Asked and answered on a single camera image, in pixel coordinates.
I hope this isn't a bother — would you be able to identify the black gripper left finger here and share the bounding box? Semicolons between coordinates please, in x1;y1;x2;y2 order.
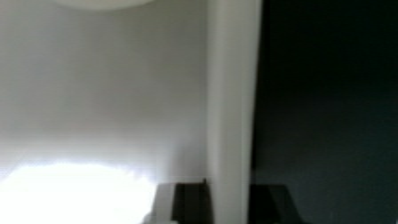
171;182;211;224

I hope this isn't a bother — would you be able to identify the white square tabletop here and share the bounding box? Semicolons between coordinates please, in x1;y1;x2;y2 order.
0;0;261;224

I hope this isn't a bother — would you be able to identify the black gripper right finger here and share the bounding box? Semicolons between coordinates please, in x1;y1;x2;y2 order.
249;184;306;224

